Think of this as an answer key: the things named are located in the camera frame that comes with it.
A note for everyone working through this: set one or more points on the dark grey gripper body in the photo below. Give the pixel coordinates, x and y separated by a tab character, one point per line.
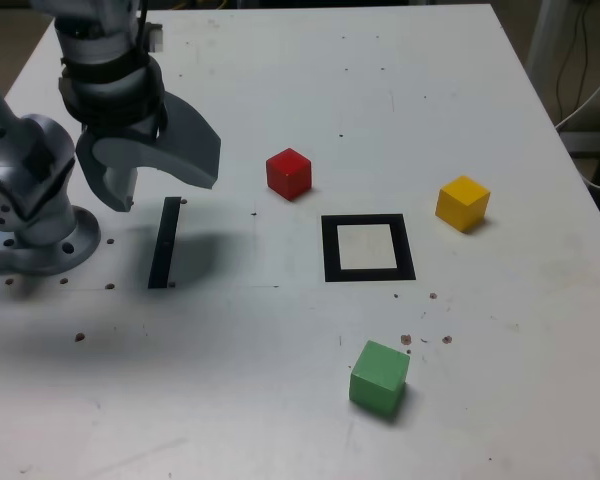
125	131

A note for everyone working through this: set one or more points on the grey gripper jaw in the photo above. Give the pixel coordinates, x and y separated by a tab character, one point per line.
112	187
190	145

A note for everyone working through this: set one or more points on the red cube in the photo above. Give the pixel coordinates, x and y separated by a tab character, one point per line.
287	175

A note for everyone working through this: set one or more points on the yellow cube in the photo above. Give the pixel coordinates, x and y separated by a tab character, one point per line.
460	205

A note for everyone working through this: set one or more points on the green cube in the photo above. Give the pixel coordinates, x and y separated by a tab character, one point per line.
377	380

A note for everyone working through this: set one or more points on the black tape square outline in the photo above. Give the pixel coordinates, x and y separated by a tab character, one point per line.
330	250

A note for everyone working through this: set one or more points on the black tape strip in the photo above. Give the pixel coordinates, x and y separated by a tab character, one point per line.
164	245

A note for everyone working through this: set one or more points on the white furniture post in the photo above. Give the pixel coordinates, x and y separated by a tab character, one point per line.
547	35

